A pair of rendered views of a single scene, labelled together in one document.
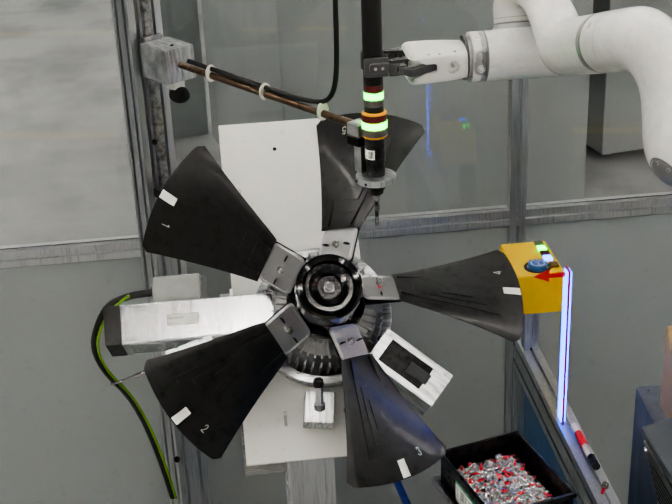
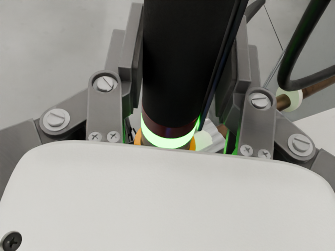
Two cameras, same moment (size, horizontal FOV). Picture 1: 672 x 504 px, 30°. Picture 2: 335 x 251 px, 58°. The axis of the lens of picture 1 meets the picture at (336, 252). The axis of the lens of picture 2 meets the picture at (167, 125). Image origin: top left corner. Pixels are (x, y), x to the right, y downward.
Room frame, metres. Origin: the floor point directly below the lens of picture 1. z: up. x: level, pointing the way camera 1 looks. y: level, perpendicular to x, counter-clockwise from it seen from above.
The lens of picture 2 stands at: (2.02, -0.17, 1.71)
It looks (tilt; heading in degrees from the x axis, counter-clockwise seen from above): 59 degrees down; 92
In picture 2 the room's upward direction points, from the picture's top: 9 degrees clockwise
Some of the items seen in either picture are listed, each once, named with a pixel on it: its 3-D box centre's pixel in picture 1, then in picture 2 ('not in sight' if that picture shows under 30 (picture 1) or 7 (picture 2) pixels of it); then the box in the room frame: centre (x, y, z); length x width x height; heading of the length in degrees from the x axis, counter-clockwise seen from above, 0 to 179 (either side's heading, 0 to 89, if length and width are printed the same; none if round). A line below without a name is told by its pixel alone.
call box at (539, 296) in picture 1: (531, 279); not in sight; (2.34, -0.41, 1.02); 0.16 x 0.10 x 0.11; 5
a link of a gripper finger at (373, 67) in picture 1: (385, 68); (101, 77); (1.98, -0.09, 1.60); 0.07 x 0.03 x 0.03; 96
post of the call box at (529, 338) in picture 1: (530, 321); not in sight; (2.34, -0.41, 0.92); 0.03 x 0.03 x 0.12; 5
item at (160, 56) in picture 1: (166, 59); not in sight; (2.49, 0.33, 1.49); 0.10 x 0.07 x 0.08; 40
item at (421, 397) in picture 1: (405, 372); not in sight; (2.05, -0.12, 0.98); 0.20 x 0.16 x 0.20; 5
